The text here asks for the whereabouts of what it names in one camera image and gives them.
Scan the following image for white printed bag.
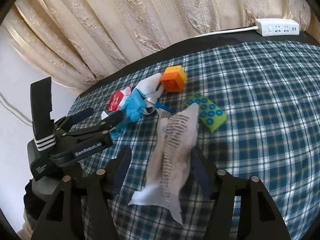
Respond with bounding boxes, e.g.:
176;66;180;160
128;102;199;225

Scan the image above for red balloon glue packet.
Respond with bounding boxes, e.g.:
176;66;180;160
101;85;132;120

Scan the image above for crumpled teal wrapper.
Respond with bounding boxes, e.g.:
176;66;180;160
111;89;175;139

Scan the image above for white eraser block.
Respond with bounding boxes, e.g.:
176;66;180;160
135;73;164;100

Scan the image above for orange toy brick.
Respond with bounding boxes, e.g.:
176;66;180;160
160;65;187;92

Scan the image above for cream patterned curtain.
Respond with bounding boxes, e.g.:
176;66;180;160
1;0;319;91

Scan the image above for green blue-studded toy brick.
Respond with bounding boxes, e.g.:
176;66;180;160
184;92;227;133

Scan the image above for blue plaid cloth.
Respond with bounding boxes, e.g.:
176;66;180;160
70;41;319;239

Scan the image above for white power strip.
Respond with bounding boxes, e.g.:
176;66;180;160
255;18;300;37

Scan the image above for white power strip cable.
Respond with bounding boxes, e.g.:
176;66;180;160
192;25;259;39

